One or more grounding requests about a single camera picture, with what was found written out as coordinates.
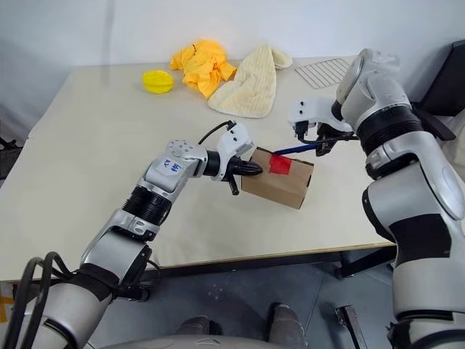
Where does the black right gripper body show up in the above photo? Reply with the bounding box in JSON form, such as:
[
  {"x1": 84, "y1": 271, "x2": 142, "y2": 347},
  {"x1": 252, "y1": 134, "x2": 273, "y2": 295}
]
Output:
[{"x1": 307, "y1": 122, "x2": 342, "y2": 143}]

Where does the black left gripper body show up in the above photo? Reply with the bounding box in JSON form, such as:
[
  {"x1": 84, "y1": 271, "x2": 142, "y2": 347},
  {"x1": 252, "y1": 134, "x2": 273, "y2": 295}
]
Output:
[{"x1": 227, "y1": 156, "x2": 241, "y2": 196}]

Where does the blue cutter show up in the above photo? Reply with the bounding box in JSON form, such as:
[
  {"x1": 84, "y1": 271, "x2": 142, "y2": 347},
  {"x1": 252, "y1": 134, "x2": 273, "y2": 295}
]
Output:
[{"x1": 272, "y1": 143, "x2": 321, "y2": 156}]

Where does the brown cardboard box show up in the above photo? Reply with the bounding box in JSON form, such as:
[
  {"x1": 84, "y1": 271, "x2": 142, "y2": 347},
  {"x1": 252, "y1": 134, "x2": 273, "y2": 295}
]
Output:
[{"x1": 240, "y1": 146, "x2": 315, "y2": 211}]

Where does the red tape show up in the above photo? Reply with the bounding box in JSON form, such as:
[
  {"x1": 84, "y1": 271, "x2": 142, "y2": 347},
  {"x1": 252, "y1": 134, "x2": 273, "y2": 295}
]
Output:
[{"x1": 270, "y1": 155, "x2": 294, "y2": 175}]

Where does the cream ribbed towel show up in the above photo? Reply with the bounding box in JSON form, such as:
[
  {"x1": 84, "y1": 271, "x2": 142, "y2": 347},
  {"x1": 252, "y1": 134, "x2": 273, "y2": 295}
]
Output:
[{"x1": 207, "y1": 43, "x2": 294, "y2": 120}]

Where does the crumpled yellow cloth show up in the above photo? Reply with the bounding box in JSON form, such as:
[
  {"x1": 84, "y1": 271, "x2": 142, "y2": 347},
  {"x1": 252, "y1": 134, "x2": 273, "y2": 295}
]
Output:
[{"x1": 169, "y1": 39, "x2": 238, "y2": 100}]

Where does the yellow ridged toy fruit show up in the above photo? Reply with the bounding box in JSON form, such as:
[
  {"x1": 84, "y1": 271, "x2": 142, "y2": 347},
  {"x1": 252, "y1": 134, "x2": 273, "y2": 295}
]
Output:
[{"x1": 141, "y1": 69, "x2": 175, "y2": 95}]

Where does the dark rounded shape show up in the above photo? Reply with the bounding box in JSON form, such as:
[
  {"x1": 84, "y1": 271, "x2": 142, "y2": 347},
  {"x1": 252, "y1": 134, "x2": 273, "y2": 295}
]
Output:
[
  {"x1": 174, "y1": 315, "x2": 222, "y2": 337},
  {"x1": 267, "y1": 302, "x2": 306, "y2": 342}
]

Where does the silver robot torso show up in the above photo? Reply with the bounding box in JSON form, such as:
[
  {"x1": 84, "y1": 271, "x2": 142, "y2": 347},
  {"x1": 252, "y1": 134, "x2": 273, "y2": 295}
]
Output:
[{"x1": 86, "y1": 334, "x2": 308, "y2": 349}]

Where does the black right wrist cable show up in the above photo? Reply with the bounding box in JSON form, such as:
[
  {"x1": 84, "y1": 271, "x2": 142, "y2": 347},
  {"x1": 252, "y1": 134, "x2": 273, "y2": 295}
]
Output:
[{"x1": 300, "y1": 132, "x2": 360, "y2": 143}]

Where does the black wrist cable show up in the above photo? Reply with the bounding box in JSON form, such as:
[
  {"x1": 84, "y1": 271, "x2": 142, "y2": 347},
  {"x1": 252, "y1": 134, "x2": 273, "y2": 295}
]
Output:
[
  {"x1": 198, "y1": 121, "x2": 237, "y2": 146},
  {"x1": 300, "y1": 132, "x2": 360, "y2": 143}
]

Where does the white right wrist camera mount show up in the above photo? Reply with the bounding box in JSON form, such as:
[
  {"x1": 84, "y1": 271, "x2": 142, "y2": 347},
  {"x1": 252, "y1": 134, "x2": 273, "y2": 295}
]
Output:
[{"x1": 288, "y1": 97, "x2": 353, "y2": 134}]

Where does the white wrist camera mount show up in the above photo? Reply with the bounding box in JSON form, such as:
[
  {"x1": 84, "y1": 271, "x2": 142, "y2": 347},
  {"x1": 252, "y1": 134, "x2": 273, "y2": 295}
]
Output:
[
  {"x1": 212, "y1": 122, "x2": 254, "y2": 182},
  {"x1": 288, "y1": 97, "x2": 353, "y2": 134}
]

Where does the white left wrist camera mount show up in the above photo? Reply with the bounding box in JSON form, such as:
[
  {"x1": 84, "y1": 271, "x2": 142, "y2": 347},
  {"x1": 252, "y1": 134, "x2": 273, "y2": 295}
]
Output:
[{"x1": 212, "y1": 122, "x2": 254, "y2": 182}]

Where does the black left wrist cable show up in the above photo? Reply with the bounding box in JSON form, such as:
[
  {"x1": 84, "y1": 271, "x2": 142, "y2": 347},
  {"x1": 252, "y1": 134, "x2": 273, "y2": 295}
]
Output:
[{"x1": 198, "y1": 121, "x2": 237, "y2": 146}]

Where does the metal wire rack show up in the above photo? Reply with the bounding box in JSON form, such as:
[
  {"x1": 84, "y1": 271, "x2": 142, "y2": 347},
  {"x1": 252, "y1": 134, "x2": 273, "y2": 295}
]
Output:
[{"x1": 294, "y1": 57, "x2": 355, "y2": 89}]

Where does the black table frame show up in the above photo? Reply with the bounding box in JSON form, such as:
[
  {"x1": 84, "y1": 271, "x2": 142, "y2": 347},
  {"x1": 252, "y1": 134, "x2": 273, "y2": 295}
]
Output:
[{"x1": 116, "y1": 246, "x2": 397, "y2": 302}]

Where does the black metal bracket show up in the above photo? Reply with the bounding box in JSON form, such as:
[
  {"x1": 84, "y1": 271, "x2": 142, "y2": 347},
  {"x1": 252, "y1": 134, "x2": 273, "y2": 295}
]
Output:
[{"x1": 336, "y1": 305, "x2": 370, "y2": 349}]

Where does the thick black cable loop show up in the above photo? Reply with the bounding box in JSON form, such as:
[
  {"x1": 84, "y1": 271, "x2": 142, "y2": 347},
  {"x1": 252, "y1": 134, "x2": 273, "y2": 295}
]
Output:
[{"x1": 12, "y1": 249, "x2": 76, "y2": 349}]

